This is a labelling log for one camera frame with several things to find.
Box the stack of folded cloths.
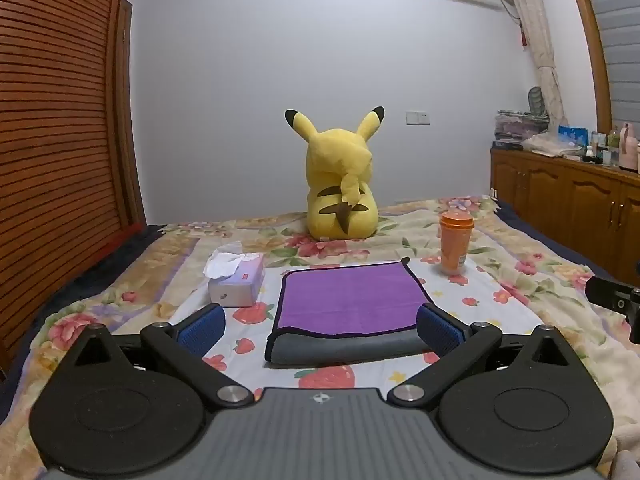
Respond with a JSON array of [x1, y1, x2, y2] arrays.
[[493, 108, 551, 144]]

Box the grey towel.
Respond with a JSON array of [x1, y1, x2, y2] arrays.
[[263, 329, 437, 368]]

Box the cream lace curtain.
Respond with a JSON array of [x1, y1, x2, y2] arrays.
[[497, 0, 569, 132]]

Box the grey window blind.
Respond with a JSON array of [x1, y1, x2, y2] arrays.
[[582, 0, 640, 127]]

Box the wooden louvered wardrobe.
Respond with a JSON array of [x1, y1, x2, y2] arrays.
[[0, 0, 149, 378]]

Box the yellow plush toy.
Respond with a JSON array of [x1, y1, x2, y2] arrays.
[[284, 105, 386, 241]]

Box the white tissue box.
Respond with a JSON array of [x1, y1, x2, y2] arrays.
[[203, 241, 266, 309]]

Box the blue packet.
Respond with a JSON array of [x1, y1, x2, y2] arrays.
[[557, 124, 591, 149]]

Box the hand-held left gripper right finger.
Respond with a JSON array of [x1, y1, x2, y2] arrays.
[[387, 302, 582, 407]]

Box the wooden window frame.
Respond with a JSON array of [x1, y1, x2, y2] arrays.
[[562, 0, 614, 135]]

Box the white strawberry print cloth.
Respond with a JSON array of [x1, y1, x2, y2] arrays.
[[112, 255, 551, 392]]

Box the orange lidded cup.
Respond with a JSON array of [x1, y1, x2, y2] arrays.
[[438, 209, 475, 277]]

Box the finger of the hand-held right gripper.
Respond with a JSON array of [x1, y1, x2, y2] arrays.
[[585, 275, 640, 345]]

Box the grey ribbed object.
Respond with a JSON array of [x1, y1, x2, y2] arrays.
[[528, 86, 549, 116]]

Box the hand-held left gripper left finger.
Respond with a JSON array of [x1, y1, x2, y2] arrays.
[[59, 303, 254, 407]]

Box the purple towel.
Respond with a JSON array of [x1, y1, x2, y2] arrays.
[[272, 258, 437, 339]]

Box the wooden cabinet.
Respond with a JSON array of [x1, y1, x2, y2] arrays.
[[489, 146, 640, 287]]

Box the beige cloth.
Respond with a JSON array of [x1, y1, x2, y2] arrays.
[[522, 132, 586, 157]]

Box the pink bottle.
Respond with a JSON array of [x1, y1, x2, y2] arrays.
[[618, 122, 639, 171]]

